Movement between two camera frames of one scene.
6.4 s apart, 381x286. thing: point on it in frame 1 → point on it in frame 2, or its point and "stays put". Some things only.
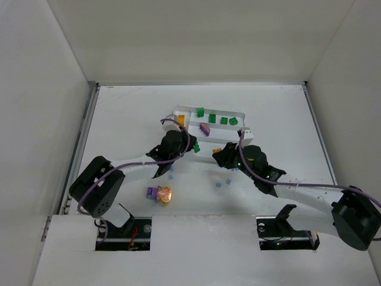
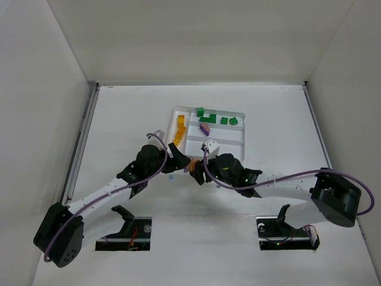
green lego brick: x=196 y=149 → x=205 y=119
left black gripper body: x=186 y=143 → x=173 y=158
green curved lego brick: x=200 y=112 stays put
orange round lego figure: x=166 y=195 → x=193 y=164
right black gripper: x=225 y=154 → x=204 y=171
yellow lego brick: x=181 y=118 stays put
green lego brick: x=212 y=118 stays put
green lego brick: x=233 y=121 stays put
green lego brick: x=224 y=120 stays put
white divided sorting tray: x=211 y=128 stays put
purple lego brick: x=205 y=128 stays put
